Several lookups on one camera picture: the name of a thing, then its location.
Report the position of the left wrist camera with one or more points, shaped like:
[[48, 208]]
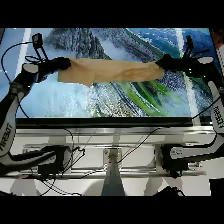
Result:
[[37, 39]]

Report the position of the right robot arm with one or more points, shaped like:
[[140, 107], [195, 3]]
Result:
[[218, 116]]

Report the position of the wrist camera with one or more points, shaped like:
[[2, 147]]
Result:
[[37, 39], [189, 45]]

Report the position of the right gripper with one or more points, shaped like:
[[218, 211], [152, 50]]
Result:
[[169, 63]]

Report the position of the beige garment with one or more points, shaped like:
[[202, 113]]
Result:
[[110, 70]]

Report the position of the silver frame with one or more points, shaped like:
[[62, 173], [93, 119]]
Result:
[[113, 173]]

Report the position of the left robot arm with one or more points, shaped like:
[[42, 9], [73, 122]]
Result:
[[6, 133]]

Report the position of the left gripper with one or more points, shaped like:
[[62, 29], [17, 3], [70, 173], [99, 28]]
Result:
[[60, 64]]

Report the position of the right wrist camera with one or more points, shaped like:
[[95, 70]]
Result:
[[189, 45]]

